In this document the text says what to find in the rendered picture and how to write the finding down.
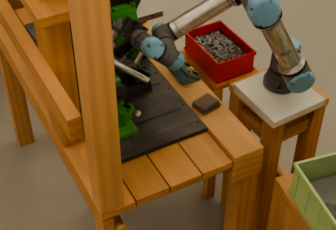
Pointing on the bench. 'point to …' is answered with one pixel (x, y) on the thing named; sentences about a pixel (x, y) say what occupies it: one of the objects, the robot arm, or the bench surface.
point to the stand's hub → (121, 92)
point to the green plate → (118, 11)
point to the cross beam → (41, 72)
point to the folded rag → (206, 104)
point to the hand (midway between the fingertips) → (116, 29)
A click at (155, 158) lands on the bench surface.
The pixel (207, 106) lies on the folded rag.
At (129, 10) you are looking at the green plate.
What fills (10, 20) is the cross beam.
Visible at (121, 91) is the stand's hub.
